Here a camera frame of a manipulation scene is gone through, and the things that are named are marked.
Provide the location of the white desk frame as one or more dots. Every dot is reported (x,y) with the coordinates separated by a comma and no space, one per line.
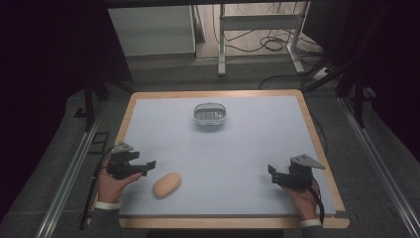
(261,22)

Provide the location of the black floor bracket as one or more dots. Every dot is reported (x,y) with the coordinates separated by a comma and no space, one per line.
(99,142)

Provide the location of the tan bread roll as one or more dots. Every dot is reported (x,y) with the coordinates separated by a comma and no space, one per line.
(167,184)

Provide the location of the person's left hand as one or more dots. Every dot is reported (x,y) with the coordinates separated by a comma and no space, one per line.
(110,186)

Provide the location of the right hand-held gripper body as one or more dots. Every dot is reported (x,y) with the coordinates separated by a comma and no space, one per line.
(298,173)

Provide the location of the aluminium rail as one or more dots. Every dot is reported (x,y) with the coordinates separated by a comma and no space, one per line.
(379,165)
(67,180)

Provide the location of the black metal stand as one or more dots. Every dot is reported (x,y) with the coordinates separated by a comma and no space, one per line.
(358,99)
(89,102)

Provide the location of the dark curtain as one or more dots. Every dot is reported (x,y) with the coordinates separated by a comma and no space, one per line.
(389,59)
(39,66)

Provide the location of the white cabinet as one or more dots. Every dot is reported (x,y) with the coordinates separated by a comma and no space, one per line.
(152,29)

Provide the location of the pale blue table mat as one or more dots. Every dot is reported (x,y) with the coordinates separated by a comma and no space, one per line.
(224,158)

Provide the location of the person's right hand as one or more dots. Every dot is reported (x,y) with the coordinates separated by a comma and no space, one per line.
(303,201)

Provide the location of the white power strip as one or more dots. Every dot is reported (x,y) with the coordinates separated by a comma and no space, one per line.
(321,74)

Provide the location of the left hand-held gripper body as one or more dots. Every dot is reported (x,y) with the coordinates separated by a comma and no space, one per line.
(120,165)

